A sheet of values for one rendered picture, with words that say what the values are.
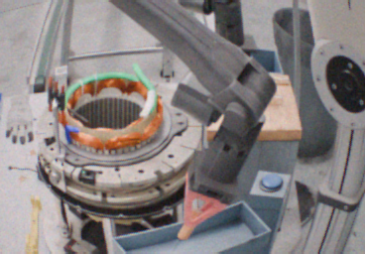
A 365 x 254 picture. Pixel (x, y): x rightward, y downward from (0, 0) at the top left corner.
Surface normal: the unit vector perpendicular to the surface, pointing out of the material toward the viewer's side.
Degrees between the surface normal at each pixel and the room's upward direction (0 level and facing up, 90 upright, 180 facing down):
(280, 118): 0
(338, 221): 90
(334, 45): 90
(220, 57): 44
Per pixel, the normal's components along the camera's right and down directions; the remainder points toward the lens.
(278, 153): 0.04, 0.57
